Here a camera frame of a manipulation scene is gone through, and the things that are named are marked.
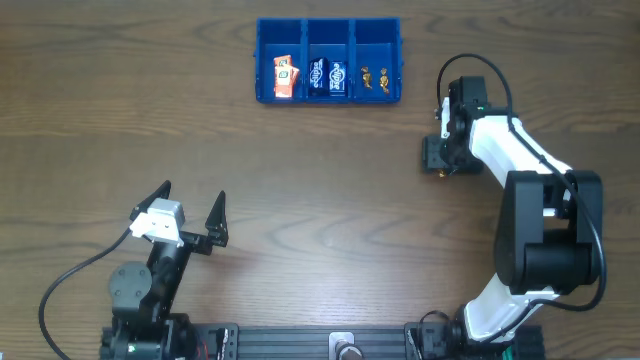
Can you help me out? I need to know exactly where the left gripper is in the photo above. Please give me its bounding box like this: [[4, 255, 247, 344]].
[[129, 179, 230, 257]]

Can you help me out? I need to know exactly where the blue candy pack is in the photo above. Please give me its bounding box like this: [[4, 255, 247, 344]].
[[328, 60, 348, 94], [308, 57, 330, 94]]

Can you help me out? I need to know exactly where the blue tray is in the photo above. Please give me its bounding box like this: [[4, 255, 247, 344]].
[[254, 17, 404, 105]]

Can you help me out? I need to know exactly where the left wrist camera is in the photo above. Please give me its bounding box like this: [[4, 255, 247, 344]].
[[128, 197, 187, 247]]

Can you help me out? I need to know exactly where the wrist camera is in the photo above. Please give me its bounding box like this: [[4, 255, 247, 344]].
[[433, 97, 451, 140], [128, 197, 187, 247]]

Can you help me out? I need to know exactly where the black cable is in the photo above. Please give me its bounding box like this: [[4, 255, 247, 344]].
[[436, 52, 608, 346], [38, 227, 134, 360]]

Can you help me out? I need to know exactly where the mounting rail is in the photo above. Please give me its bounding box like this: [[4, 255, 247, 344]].
[[99, 324, 546, 360]]

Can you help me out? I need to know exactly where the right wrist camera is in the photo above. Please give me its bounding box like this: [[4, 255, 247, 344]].
[[433, 97, 451, 140]]

